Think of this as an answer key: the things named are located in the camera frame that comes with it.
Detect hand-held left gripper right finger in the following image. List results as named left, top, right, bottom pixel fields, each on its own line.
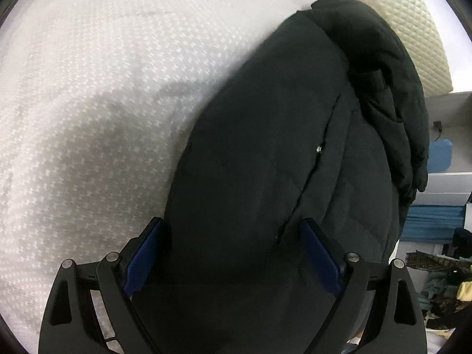
left=299, top=218, right=428, bottom=354

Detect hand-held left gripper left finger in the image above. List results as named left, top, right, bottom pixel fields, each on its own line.
left=39, top=217, right=172, bottom=354

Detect black puffer jacket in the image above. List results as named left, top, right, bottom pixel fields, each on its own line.
left=133, top=0, right=430, bottom=354

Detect dark hanging clothes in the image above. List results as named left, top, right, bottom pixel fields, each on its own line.
left=406, top=228, right=472, bottom=330

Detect blue curtain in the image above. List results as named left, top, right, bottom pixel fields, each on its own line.
left=399, top=206, right=467, bottom=243

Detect white wardrobe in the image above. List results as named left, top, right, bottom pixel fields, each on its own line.
left=413, top=90, right=472, bottom=207

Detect bed with grey sheet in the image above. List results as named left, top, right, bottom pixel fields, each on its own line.
left=0, top=0, right=355, bottom=354

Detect cream quilted headboard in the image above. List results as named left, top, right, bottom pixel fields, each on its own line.
left=328, top=0, right=455, bottom=97

